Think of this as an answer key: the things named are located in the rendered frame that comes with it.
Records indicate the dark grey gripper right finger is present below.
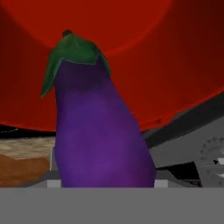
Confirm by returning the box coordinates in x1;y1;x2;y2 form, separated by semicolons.
153;169;191;188

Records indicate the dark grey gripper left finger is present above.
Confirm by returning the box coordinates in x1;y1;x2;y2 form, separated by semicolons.
26;146;63;188

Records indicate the purple eggplant with green cap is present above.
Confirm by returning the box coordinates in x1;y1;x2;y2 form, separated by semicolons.
39;29;158;188

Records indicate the red cooking pot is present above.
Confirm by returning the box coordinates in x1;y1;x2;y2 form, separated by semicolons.
0;0;224;133

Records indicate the grey stove with black hob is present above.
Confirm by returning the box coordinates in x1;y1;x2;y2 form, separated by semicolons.
0;92;224;188

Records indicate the grey stove knob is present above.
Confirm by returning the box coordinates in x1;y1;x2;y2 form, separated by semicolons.
199;136;224;187

